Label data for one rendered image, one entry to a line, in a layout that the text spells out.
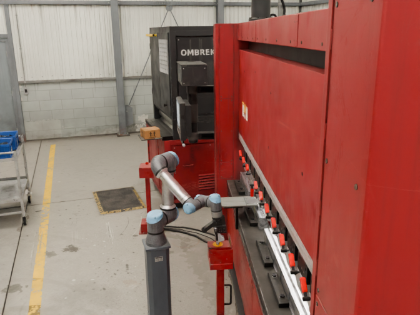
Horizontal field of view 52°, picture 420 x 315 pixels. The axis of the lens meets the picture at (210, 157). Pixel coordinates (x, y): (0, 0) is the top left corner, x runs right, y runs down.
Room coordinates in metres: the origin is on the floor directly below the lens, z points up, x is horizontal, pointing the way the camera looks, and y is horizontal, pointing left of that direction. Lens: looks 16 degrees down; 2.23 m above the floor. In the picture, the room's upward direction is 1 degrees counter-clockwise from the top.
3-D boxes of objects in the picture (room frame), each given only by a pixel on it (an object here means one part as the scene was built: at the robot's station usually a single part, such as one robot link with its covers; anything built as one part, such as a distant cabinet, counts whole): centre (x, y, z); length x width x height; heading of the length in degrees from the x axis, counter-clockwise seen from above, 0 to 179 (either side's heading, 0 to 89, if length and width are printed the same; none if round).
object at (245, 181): (3.61, -0.33, 0.92); 0.50 x 0.06 x 0.10; 3
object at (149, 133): (5.24, 0.74, 1.04); 0.30 x 0.26 x 0.12; 18
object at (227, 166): (4.04, -0.47, 1.15); 0.85 x 0.25 x 2.30; 93
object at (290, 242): (1.88, -0.42, 1.20); 0.15 x 0.09 x 0.17; 3
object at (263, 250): (2.45, -0.34, 0.89); 0.30 x 0.05 x 0.03; 3
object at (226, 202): (3.05, -0.21, 1.00); 0.26 x 0.18 x 0.01; 93
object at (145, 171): (4.65, 0.71, 0.41); 0.25 x 0.20 x 0.83; 93
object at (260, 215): (3.00, -0.36, 0.92); 0.39 x 0.06 x 0.10; 3
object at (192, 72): (4.28, 0.17, 1.53); 0.51 x 0.25 x 0.85; 8
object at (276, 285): (2.05, -0.36, 0.89); 0.30 x 0.05 x 0.03; 3
